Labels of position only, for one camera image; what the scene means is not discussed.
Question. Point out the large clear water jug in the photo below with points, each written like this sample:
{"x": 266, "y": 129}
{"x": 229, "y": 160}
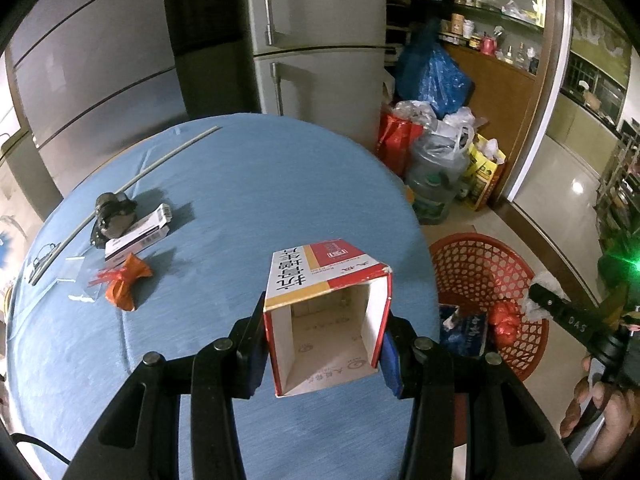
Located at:
{"x": 435, "y": 171}

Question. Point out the blue round table cloth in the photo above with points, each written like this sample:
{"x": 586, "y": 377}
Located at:
{"x": 260, "y": 184}

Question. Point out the clear plastic tray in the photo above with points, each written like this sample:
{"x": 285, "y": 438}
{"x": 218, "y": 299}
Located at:
{"x": 77, "y": 279}

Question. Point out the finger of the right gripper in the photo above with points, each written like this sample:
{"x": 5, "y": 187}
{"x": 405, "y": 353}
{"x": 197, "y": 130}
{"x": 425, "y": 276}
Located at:
{"x": 544, "y": 299}

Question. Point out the long white rod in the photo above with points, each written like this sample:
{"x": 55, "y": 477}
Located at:
{"x": 42, "y": 268}

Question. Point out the wooden shelf unit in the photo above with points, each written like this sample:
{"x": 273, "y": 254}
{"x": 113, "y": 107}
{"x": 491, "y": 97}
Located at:
{"x": 504, "y": 47}

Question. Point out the white purple medicine box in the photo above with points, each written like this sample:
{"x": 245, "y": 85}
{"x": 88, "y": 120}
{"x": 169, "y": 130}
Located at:
{"x": 142, "y": 234}

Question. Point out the grey drawer cabinet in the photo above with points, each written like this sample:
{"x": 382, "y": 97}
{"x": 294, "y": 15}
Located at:
{"x": 93, "y": 78}

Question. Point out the yellow shopping bag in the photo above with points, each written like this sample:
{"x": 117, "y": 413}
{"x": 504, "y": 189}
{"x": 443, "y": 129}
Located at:
{"x": 486, "y": 165}

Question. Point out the red plastic bag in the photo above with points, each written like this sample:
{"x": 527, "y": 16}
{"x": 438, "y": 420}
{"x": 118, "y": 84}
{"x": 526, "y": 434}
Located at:
{"x": 505, "y": 324}

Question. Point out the orange wrapper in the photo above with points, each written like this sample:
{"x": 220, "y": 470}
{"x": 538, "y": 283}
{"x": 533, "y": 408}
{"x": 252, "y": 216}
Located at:
{"x": 120, "y": 281}

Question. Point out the metal kitchen rack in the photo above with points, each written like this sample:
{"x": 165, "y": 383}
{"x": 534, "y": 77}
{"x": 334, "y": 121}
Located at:
{"x": 617, "y": 205}

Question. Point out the person's right hand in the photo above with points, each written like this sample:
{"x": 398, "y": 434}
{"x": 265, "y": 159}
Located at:
{"x": 620, "y": 410}

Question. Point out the red plastic mesh basket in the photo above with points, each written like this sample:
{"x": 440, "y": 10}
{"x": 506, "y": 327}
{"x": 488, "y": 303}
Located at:
{"x": 480, "y": 274}

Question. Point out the red shopping bag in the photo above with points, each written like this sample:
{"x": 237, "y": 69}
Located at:
{"x": 395, "y": 137}

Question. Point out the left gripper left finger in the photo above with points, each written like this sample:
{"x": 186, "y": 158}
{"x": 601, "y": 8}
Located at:
{"x": 251, "y": 352}

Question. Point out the red white carton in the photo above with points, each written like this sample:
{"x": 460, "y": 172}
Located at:
{"x": 325, "y": 313}

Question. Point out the large blue plastic bag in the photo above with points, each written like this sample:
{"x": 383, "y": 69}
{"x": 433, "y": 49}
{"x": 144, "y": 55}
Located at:
{"x": 427, "y": 73}

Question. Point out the white paper ball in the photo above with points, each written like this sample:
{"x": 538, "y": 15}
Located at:
{"x": 549, "y": 281}

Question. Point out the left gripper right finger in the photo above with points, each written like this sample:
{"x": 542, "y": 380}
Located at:
{"x": 397, "y": 358}

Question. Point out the grey plastic bag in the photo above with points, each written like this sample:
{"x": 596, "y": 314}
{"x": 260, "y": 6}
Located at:
{"x": 114, "y": 213}

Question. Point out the eyeglasses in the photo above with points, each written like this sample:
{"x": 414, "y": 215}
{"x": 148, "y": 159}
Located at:
{"x": 41, "y": 257}

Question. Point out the silver two-door refrigerator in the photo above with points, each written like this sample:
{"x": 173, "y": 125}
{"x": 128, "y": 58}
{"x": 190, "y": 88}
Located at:
{"x": 321, "y": 61}

